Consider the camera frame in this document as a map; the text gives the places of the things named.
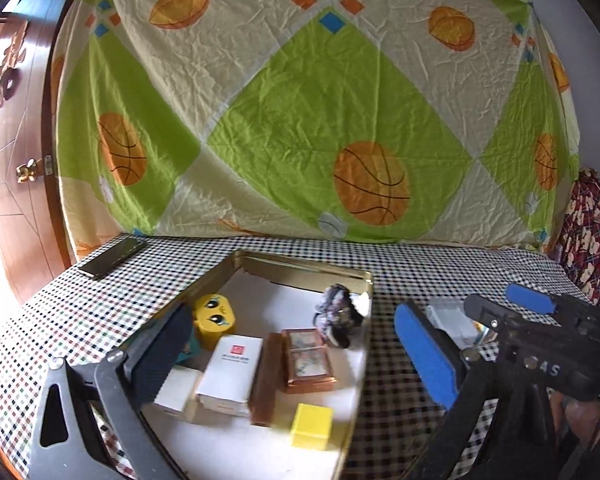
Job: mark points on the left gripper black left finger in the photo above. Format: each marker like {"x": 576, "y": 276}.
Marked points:
{"x": 152, "y": 353}

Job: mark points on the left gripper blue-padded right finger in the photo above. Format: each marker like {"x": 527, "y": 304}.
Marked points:
{"x": 434, "y": 355}

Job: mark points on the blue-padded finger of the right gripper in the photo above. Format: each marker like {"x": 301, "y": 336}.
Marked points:
{"x": 540, "y": 299}

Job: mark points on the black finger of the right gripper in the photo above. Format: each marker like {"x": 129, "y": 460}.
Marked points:
{"x": 495, "y": 317}

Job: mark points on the white and brown cardboard box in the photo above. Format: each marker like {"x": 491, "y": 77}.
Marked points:
{"x": 226, "y": 384}

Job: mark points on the brown wooden harmonica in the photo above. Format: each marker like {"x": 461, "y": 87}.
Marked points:
{"x": 268, "y": 378}

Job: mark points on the yellow cube box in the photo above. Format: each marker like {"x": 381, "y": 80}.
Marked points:
{"x": 311, "y": 427}

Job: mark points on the right hand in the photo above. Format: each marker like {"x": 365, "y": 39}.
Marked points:
{"x": 582, "y": 418}

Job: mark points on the clear plastic case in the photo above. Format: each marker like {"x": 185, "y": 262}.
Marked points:
{"x": 448, "y": 314}

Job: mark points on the white cube with cartoon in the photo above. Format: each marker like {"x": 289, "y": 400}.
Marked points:
{"x": 177, "y": 395}

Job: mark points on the red plaid bear cloth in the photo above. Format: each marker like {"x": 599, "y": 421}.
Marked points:
{"x": 577, "y": 248}

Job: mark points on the yellow cartoon face box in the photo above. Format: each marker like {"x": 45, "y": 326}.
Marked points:
{"x": 213, "y": 318}

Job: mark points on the checkered tablecloth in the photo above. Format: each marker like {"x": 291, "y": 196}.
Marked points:
{"x": 81, "y": 319}

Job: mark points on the black smartphone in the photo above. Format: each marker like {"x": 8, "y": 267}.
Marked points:
{"x": 102, "y": 264}

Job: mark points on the gold metal tin box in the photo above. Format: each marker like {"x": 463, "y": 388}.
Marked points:
{"x": 269, "y": 294}

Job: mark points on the green basketball bed sheet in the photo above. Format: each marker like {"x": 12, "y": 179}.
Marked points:
{"x": 437, "y": 121}

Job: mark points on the brown wooden door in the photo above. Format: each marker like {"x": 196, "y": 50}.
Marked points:
{"x": 33, "y": 243}

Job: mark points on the copper picture frame box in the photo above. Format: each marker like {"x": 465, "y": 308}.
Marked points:
{"x": 307, "y": 365}

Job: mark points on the brass door handle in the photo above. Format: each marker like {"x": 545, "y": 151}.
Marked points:
{"x": 35, "y": 169}

